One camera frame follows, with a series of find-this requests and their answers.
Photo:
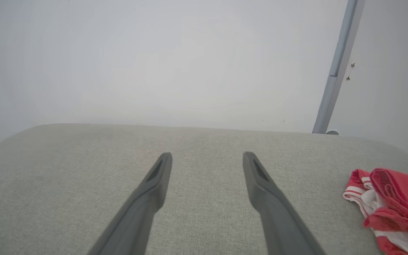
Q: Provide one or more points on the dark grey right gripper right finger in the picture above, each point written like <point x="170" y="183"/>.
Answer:
<point x="278" y="219"/>

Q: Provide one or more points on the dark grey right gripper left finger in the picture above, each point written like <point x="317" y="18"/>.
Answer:
<point x="133" y="216"/>

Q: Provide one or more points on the red and white cloth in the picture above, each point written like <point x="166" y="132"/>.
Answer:
<point x="398" y="202"/>

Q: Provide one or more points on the grey metal pole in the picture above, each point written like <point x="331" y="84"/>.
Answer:
<point x="336" y="71"/>

